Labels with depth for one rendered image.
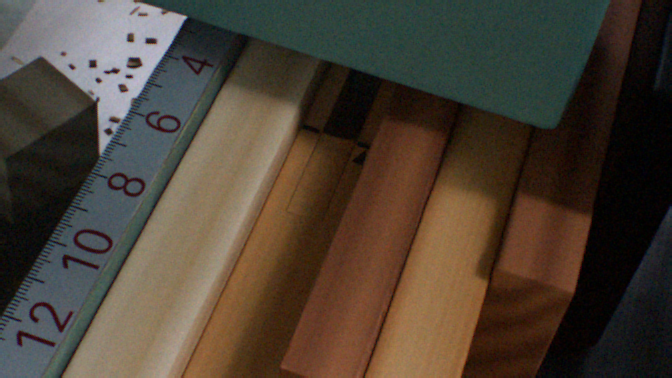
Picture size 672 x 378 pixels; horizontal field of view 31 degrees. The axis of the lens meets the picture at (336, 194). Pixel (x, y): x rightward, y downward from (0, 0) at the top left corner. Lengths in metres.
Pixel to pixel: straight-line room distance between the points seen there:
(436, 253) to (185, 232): 0.06
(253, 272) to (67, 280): 0.04
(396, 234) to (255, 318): 0.04
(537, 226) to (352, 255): 0.04
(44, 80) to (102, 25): 0.08
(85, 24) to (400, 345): 0.31
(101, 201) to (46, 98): 0.19
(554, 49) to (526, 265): 0.05
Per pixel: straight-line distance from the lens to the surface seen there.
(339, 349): 0.24
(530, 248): 0.27
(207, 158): 0.28
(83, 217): 0.26
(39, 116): 0.44
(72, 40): 0.52
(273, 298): 0.27
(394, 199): 0.27
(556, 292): 0.27
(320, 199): 0.29
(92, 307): 0.25
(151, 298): 0.26
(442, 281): 0.27
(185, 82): 0.29
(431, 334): 0.26
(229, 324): 0.26
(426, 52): 0.27
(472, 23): 0.26
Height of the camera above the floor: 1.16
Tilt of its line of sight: 50 degrees down
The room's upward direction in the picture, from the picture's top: 11 degrees clockwise
